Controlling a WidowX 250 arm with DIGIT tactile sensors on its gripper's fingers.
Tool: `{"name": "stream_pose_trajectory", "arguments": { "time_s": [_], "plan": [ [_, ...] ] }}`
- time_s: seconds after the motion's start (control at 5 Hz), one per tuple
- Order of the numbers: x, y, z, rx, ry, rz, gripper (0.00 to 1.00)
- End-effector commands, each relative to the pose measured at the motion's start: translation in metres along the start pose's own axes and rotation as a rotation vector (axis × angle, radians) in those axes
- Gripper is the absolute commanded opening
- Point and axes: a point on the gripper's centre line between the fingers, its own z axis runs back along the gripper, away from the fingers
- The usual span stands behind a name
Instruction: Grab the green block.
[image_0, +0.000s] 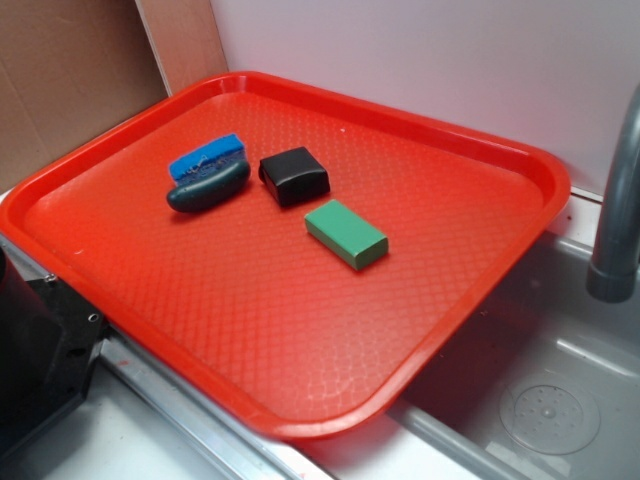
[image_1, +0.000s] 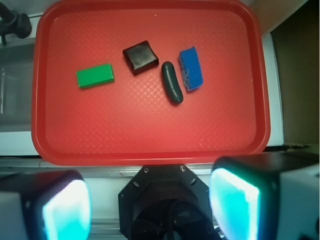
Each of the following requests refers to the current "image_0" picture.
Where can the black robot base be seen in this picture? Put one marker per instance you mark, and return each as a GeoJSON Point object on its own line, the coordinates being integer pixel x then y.
{"type": "Point", "coordinates": [50, 339]}

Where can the green rectangular block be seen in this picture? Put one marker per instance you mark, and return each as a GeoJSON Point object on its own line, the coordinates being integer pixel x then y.
{"type": "Point", "coordinates": [350, 237]}

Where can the black rectangular block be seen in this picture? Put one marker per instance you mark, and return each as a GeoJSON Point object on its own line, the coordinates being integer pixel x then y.
{"type": "Point", "coordinates": [294, 176]}

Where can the red plastic tray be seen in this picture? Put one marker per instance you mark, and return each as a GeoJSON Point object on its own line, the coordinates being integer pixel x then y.
{"type": "Point", "coordinates": [241, 300]}

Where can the dark green oblong object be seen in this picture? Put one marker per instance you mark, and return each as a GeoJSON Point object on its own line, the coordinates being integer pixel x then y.
{"type": "Point", "coordinates": [211, 190]}

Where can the grey sink basin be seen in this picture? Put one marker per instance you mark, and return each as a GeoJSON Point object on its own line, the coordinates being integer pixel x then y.
{"type": "Point", "coordinates": [541, 382]}

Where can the grey sink faucet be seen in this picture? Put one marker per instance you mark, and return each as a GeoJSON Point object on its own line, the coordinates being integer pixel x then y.
{"type": "Point", "coordinates": [614, 263]}

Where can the brown cardboard panel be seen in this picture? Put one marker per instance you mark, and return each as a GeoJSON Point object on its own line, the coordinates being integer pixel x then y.
{"type": "Point", "coordinates": [71, 70]}

